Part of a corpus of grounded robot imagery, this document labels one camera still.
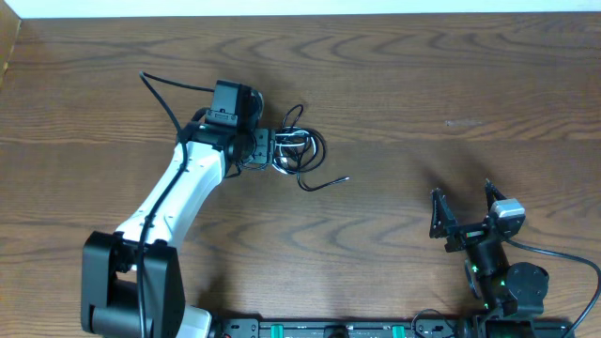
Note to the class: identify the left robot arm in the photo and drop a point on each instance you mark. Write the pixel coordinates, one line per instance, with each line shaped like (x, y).
(131, 279)

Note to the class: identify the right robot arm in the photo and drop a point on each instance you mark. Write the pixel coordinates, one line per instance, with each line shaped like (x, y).
(513, 294)

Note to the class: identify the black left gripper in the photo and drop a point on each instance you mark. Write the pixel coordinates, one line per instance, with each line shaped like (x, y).
(265, 151)

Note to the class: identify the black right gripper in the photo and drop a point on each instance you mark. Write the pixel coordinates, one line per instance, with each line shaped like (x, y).
(438, 230)

